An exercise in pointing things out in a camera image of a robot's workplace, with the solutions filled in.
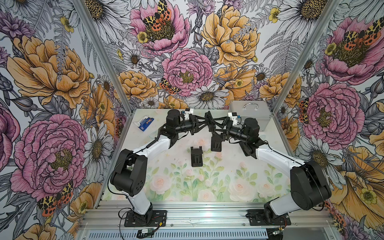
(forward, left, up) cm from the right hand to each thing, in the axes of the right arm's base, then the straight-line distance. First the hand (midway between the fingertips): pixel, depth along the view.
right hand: (211, 128), depth 78 cm
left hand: (+2, +1, +1) cm, 3 cm away
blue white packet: (+26, +45, -23) cm, 57 cm away
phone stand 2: (-6, +8, -18) cm, 21 cm away
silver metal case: (+23, -35, -12) cm, 43 cm away
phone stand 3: (+9, -6, -24) cm, 26 cm away
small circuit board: (-40, +33, -26) cm, 58 cm away
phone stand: (0, 0, +3) cm, 3 cm away
